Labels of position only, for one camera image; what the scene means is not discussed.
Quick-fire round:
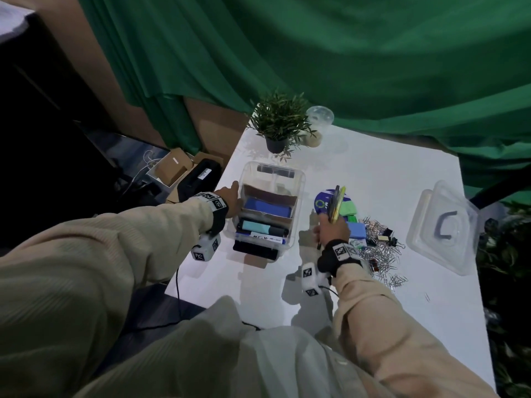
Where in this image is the person's right hand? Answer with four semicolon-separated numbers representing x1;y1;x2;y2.
311;213;351;252

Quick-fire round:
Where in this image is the blue round card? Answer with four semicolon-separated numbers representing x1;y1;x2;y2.
314;190;353;215

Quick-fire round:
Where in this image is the person's left hand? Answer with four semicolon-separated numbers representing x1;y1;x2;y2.
214;181;241;219

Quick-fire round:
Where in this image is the white marker blue cap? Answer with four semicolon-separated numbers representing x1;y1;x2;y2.
235;231;288;245

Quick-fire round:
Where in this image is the person's right forearm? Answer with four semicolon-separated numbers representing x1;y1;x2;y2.
331;267;498;398

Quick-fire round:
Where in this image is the small open cardboard box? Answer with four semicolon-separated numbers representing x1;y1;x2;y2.
145;148;194;190

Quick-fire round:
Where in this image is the clear plastic storage box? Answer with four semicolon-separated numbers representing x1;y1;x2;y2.
231;160;307;261

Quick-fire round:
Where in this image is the blue sticky note pad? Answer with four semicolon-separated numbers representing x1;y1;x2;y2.
345;221;368;242

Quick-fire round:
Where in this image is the pile of markers and pens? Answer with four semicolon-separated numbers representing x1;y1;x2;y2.
317;185;347;250

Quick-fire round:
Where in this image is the clear plastic box lid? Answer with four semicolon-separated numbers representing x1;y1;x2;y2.
406;180;480;276

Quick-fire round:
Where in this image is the green fabric curtain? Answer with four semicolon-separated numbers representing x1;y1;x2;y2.
76;0;531;200

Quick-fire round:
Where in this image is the person's left forearm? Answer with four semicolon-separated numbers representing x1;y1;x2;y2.
0;198;227;398

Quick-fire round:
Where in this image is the left wrist camera with strap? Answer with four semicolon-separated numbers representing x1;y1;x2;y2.
191;191;230;261

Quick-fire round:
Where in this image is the black device on floor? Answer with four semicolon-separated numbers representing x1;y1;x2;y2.
177;158;223;202

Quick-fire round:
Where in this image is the wrist camera with strap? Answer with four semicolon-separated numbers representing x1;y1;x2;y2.
301;239;362;298
191;191;230;261

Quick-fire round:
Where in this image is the pile of silver paper clips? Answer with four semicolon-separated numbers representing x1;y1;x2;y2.
350;217;431;302

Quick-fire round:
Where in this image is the teal highlighter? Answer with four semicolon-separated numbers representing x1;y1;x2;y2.
240;219;271;235

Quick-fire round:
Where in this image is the person's beige shirt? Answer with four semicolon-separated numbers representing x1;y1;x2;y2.
74;296;395;398

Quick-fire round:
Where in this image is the small potted green plant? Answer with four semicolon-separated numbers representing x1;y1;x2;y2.
245;91;318;158

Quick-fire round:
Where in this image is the leafy green foliage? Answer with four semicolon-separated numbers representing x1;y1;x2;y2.
475;201;531;398

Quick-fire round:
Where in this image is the clear plastic cup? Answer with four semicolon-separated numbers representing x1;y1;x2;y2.
305;105;335;149

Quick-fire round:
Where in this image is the black metal pole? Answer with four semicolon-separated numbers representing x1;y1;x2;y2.
468;163;531;210

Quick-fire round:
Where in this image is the right wrist camera with strap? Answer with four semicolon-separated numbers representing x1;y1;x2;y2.
301;239;362;298

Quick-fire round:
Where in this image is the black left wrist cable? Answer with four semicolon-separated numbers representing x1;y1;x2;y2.
132;267;263;333

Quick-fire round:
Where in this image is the white table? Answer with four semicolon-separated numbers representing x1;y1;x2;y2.
165;119;497;392

